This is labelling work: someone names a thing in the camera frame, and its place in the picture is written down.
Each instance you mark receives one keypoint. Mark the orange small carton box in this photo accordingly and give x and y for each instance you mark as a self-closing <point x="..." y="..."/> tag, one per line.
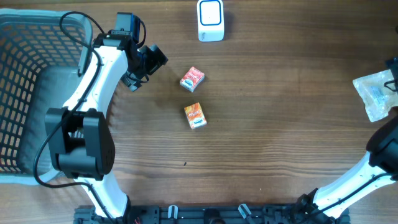
<point x="195" y="116"/>

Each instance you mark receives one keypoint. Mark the white resealable pouch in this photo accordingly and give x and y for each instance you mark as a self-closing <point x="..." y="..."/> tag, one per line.
<point x="377" y="94"/>

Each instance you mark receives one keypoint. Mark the grey plastic lattice basket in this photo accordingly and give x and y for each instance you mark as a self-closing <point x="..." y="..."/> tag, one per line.
<point x="40" y="69"/>

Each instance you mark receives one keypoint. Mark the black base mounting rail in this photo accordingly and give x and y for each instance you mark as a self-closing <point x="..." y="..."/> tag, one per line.
<point x="266" y="214"/>

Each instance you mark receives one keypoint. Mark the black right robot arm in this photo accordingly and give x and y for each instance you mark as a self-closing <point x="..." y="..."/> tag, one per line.
<point x="376" y="169"/>

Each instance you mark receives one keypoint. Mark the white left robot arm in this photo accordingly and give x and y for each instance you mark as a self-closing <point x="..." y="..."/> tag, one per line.
<point x="78" y="137"/>

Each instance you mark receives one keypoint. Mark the white barcode scanner box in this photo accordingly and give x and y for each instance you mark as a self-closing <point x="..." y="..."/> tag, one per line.
<point x="210" y="17"/>

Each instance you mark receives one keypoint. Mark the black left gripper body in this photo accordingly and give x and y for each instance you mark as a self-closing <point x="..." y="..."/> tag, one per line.
<point x="148" y="62"/>

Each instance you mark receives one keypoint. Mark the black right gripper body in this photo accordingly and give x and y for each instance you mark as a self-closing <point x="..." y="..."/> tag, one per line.
<point x="395" y="66"/>

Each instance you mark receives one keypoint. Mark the red snack packet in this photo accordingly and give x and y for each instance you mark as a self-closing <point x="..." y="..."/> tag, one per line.
<point x="192" y="79"/>

